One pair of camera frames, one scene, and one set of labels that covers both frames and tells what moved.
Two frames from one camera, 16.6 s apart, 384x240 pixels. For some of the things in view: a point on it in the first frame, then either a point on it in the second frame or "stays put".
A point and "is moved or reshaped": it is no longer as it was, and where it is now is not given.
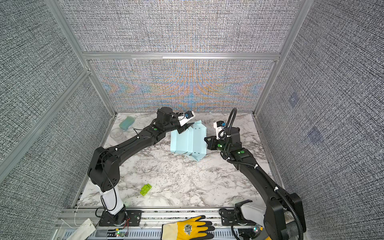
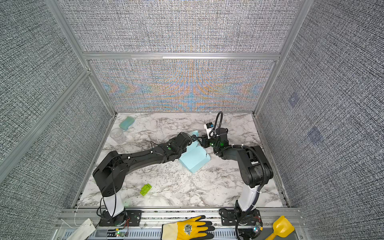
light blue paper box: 192,142 is moved or reshaped
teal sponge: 127,123 stays put
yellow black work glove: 188,229 stays put
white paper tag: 82,232 stays put
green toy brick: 145,189 stays put
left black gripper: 185,127 to 173,141
